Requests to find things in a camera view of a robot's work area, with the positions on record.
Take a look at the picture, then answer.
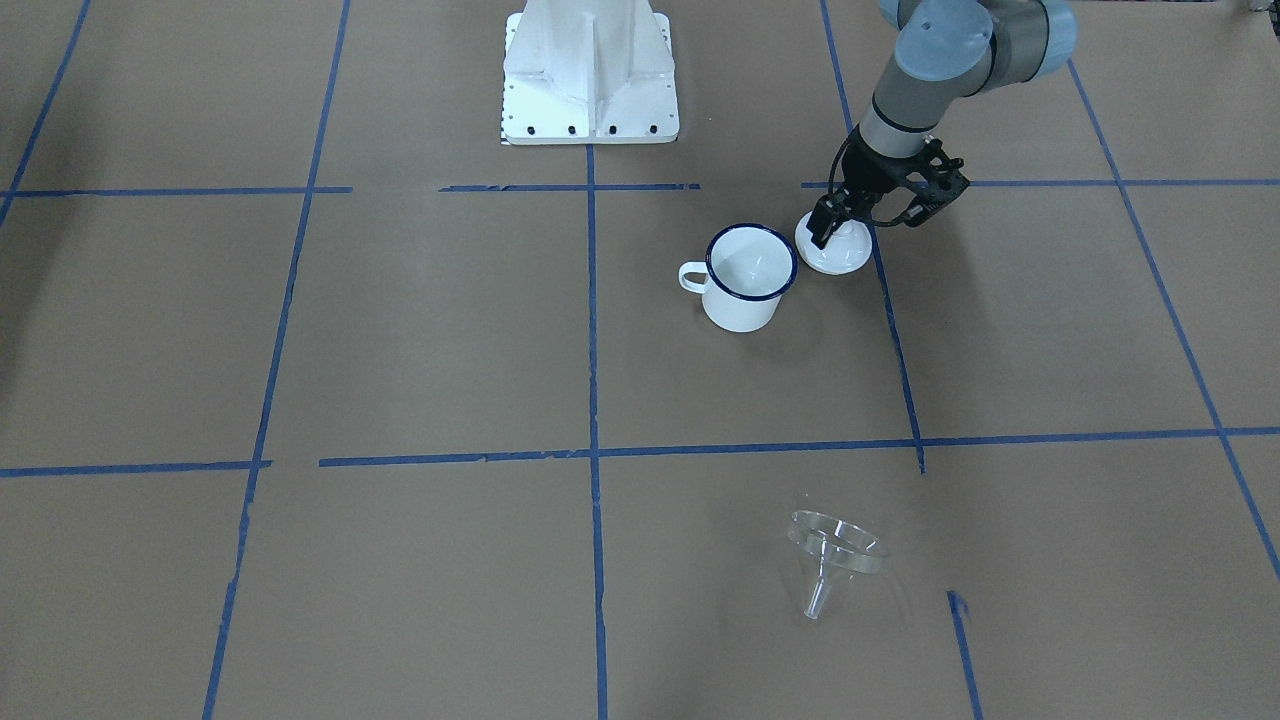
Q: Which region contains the white pedestal column base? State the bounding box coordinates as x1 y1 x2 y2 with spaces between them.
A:
500 1 681 146

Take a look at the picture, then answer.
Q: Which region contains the white mug lid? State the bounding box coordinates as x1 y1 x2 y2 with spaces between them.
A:
794 211 873 275

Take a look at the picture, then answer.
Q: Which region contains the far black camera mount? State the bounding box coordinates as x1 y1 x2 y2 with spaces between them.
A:
895 135 972 228

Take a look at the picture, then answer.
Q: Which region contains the clear plastic funnel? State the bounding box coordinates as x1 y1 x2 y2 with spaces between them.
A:
787 510 891 621

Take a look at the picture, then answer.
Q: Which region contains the white enamel mug blue rim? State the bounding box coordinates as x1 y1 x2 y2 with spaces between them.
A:
677 223 797 333

